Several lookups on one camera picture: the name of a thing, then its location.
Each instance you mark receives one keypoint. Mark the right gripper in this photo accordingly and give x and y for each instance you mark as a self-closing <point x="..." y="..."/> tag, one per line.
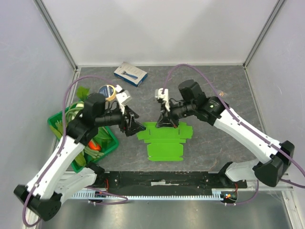
<point x="168" y="115"/>

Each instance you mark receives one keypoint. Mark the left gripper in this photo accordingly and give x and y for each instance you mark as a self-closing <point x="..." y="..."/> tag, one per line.
<point x="133" y="127"/>

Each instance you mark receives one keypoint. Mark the green paper box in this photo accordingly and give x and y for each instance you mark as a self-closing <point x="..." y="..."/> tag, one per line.
<point x="165" y="143"/>

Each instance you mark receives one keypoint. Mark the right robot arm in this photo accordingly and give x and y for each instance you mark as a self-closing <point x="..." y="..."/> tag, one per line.
<point x="269" y="164"/>

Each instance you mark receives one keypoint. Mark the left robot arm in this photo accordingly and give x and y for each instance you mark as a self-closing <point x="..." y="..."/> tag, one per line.
<point x="45" y="194"/>

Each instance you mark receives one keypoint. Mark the white razor box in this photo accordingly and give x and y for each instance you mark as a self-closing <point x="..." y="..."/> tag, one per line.
<point x="130" y="74"/>

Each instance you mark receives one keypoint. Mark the toy bok choy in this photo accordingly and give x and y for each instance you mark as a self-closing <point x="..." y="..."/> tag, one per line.
<point x="103" y="136"/>

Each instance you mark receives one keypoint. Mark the masking tape roll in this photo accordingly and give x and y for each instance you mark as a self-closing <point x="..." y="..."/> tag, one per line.
<point x="108" y="91"/>

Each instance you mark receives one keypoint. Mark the orange toy carrot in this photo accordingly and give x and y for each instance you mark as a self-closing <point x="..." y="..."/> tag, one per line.
<point x="94" y="146"/>

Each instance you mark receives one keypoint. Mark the white toy radish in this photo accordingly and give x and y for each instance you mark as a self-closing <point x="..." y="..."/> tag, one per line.
<point x="79" y="106"/>

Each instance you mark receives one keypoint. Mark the toy green leaf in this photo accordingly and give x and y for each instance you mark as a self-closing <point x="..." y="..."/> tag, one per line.
<point x="82" y="93"/>

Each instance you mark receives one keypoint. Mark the green plastic basket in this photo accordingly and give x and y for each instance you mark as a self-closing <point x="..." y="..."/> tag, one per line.
<point x="56" y="125"/>

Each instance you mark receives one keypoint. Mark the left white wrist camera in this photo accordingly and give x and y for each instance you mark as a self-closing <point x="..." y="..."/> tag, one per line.
<point x="123" y="97"/>

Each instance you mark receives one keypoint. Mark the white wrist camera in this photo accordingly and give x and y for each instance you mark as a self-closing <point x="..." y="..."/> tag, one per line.
<point x="123" y="97"/>
<point x="162" y="97"/>

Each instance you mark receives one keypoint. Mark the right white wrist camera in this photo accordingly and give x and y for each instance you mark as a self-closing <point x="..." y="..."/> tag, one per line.
<point x="162" y="97"/>

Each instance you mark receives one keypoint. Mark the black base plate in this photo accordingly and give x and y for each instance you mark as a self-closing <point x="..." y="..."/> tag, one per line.
<point x="206" y="180"/>

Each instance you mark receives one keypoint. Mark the slotted cable duct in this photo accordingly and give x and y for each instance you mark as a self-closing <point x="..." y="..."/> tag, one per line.
<point x="87" y="194"/>

